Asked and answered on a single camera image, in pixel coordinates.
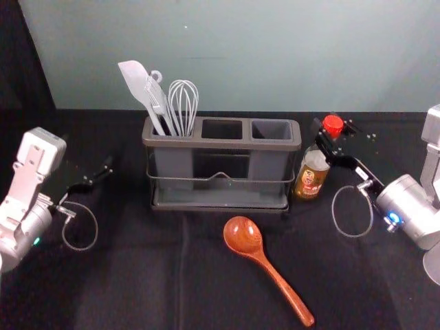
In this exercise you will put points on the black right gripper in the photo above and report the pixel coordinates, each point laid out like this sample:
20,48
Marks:
364,175

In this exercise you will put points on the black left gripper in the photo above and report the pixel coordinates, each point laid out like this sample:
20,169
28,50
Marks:
78,188

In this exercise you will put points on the red capped sauce bottle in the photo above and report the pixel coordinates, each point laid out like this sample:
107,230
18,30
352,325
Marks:
311,178

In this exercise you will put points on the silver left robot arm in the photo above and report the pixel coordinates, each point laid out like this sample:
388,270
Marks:
27,192

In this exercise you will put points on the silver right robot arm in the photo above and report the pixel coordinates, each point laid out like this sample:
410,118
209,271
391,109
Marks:
409,203

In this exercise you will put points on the grey kitchen tongs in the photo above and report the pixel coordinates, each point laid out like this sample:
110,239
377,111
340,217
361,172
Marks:
156,94

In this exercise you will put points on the grey silicone spatula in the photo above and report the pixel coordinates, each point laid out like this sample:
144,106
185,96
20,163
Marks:
134,77

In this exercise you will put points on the black table cloth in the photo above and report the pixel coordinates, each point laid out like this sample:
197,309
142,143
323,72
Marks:
137,275

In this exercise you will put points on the dark grey plastic rack bin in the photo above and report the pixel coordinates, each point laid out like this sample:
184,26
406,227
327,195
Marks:
221,165

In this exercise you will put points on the grey plastic drip tray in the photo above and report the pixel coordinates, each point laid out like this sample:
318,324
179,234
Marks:
220,198

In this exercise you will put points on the brown wooden spoon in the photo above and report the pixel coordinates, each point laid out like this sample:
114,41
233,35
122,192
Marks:
242,233

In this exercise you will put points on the black hanging backdrop cloth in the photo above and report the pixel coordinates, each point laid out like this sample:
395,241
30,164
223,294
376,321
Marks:
17,62

